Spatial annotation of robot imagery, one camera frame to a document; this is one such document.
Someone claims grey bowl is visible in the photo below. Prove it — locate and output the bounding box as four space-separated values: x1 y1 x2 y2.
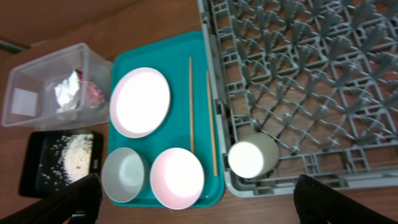
101 147 150 203

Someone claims white round plate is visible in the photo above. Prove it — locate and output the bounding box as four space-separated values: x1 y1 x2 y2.
109 67 171 139

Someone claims pink bowl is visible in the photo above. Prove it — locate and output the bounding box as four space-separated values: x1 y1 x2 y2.
150 147 205 210

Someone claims black plastic tray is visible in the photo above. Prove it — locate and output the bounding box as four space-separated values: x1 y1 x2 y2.
19 129 104 198

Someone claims teal plastic tray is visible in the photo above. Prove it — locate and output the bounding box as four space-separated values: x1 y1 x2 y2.
108 31 225 208

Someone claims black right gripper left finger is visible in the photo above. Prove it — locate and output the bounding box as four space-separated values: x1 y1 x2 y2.
1 173 103 223

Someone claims rice pile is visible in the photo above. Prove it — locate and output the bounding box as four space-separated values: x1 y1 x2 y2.
39 134 94 188

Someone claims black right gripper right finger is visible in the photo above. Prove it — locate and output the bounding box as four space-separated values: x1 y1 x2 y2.
294 175 397 224

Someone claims white napkin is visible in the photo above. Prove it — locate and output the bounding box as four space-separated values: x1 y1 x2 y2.
54 71 81 113

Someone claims clear plastic bin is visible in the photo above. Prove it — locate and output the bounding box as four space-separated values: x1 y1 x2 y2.
1 43 113 131

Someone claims wooden chopstick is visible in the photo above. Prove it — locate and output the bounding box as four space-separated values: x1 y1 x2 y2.
206 71 218 177
188 57 195 154

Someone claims grey dishwasher rack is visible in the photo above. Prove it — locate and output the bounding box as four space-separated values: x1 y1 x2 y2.
198 0 397 197

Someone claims white paper cup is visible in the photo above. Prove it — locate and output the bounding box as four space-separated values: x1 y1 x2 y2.
228 133 280 179

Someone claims red snack wrapper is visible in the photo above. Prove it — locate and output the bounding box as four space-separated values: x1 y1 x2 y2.
75 70 105 109

